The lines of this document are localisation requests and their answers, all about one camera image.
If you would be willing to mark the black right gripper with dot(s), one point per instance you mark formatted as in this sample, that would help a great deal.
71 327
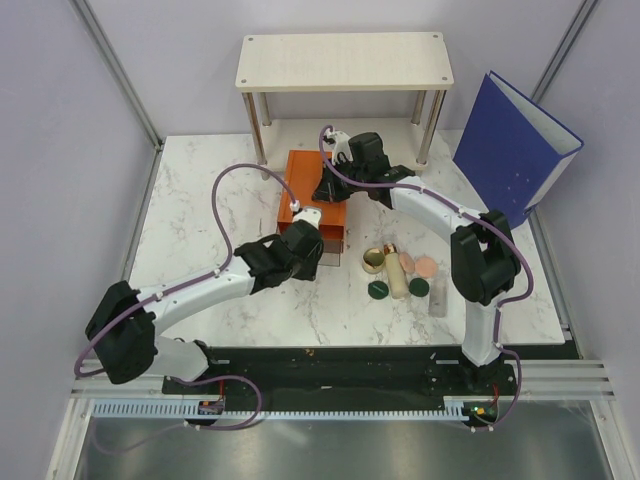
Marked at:
327 190

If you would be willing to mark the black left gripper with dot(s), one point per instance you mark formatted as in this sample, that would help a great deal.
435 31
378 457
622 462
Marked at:
310 271

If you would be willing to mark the cream lotion bottle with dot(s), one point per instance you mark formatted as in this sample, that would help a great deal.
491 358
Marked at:
395 273

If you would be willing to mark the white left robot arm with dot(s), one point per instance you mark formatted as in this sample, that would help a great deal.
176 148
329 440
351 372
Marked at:
126 330

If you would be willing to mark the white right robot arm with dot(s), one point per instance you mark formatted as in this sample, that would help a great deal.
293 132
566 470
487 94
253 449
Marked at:
486 267

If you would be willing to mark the white two-tier shelf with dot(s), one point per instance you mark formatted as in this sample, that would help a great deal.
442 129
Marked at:
415 62

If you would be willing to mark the gold round jar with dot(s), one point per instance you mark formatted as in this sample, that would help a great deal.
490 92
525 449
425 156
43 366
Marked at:
373 261

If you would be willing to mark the pink powder puff left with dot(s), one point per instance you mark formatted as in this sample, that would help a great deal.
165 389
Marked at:
407 263

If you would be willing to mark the pink powder puff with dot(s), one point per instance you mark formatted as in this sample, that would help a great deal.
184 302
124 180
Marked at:
426 267
407 263

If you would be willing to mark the dark green lid left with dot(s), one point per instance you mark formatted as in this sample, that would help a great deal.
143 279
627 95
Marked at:
378 290

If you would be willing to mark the dark green lid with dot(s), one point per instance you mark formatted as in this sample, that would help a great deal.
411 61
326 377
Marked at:
419 287
378 290

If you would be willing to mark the pink powder puff right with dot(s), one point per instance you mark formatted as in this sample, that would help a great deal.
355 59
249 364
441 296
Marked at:
426 267

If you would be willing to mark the dark green lid right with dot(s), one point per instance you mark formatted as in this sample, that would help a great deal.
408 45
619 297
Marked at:
419 287

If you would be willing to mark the clear grey tube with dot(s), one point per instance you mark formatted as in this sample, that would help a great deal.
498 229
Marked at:
438 298

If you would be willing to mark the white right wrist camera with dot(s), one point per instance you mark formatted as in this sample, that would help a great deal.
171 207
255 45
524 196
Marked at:
340 149

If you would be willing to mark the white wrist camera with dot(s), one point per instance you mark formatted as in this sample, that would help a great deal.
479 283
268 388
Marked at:
308 214
340 149

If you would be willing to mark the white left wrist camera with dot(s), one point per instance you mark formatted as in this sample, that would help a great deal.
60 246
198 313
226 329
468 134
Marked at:
308 214

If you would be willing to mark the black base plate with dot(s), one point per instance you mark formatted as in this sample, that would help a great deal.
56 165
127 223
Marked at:
351 377

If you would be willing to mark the blue ring binder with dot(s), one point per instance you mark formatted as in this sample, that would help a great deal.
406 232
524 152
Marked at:
512 151

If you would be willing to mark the light blue cable duct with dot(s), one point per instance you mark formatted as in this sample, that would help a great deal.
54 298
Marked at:
194 409

